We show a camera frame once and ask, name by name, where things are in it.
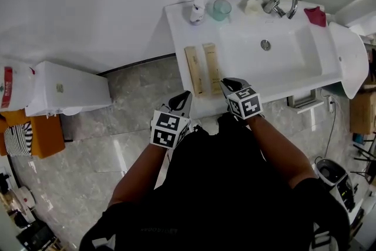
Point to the green translucent cup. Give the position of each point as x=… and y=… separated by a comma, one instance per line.
x=221, y=10

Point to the black metal frame chair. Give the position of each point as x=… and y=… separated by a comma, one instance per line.
x=365, y=155

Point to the white furniture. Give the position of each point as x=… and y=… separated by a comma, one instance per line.
x=361, y=8

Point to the white water dispenser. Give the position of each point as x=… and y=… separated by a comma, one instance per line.
x=70, y=88

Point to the grey white machine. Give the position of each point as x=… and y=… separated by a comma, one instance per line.
x=332, y=174

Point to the black white striped pillow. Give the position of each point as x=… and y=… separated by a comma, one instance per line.
x=17, y=141

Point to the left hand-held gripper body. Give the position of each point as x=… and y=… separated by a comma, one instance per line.
x=169, y=129

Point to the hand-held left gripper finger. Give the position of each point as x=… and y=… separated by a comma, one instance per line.
x=171, y=101
x=189, y=104

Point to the orange sofa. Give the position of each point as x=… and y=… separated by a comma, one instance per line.
x=48, y=138

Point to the white cooking pot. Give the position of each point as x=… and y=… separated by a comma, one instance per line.
x=25, y=200

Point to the dark green pedestal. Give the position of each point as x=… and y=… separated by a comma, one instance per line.
x=336, y=89

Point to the white power strip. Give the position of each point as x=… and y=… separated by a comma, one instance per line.
x=332, y=103

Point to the person's left forearm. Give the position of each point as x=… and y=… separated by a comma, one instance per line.
x=138, y=176

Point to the metal sink drain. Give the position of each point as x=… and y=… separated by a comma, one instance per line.
x=265, y=45

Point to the water bottle with red label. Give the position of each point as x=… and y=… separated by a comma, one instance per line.
x=14, y=85

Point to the large cardboard box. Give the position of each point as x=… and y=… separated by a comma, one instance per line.
x=362, y=114

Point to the person's right forearm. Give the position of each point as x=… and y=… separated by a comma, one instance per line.
x=279, y=150

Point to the white ceramic sink top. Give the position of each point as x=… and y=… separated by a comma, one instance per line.
x=182, y=32

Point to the large white freestanding basin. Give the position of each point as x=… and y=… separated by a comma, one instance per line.
x=352, y=58

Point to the white soap dispenser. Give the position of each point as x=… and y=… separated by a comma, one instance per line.
x=196, y=11

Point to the white open drawer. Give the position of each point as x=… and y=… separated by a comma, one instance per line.
x=305, y=104

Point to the red cloth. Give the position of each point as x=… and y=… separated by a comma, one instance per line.
x=315, y=17

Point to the person's black clothing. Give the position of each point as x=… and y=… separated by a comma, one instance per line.
x=214, y=185

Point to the teal blue container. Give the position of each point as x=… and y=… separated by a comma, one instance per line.
x=358, y=138

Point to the cream cup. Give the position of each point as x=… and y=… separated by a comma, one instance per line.
x=252, y=6

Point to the chrome faucet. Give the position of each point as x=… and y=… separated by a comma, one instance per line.
x=277, y=6

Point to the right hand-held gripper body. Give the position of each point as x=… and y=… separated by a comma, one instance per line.
x=245, y=104

